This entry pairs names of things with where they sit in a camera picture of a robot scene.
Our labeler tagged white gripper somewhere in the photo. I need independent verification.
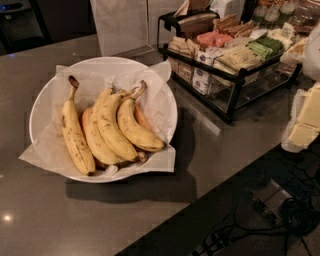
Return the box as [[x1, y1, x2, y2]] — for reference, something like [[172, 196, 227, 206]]
[[281, 23, 320, 153]]

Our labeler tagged yellow banana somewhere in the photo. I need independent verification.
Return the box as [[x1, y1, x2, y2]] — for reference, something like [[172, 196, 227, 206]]
[[117, 80, 167, 152], [81, 88, 124, 165], [94, 88, 138, 162]]

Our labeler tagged orange banana underneath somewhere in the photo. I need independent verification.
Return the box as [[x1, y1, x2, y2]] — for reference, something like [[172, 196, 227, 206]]
[[134, 103, 151, 131]]

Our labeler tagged white round bowl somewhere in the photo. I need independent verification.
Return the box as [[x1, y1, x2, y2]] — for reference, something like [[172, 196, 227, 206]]
[[28, 56, 179, 184]]

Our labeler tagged single spotted banana left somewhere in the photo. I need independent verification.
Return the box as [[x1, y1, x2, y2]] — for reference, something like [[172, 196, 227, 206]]
[[61, 75, 96, 176]]

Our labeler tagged power strip on floor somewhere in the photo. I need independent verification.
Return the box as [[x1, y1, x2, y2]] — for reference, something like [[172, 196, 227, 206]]
[[249, 179, 291, 227]]

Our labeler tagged white paper bag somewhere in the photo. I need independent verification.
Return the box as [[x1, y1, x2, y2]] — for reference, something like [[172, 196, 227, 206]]
[[90, 0, 184, 56]]

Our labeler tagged white paper liner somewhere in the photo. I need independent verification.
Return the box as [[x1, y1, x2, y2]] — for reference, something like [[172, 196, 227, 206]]
[[18, 60, 177, 178]]

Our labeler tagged black appliance top left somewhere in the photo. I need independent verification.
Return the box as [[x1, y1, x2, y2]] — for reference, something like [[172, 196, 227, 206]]
[[0, 0, 51, 53]]

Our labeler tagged black coiled cable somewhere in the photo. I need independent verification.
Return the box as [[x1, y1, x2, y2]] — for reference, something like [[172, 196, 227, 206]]
[[279, 197, 320, 237]]

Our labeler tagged black wire condiment rack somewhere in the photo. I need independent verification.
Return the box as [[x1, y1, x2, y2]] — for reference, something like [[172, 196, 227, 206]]
[[157, 10, 302, 123]]

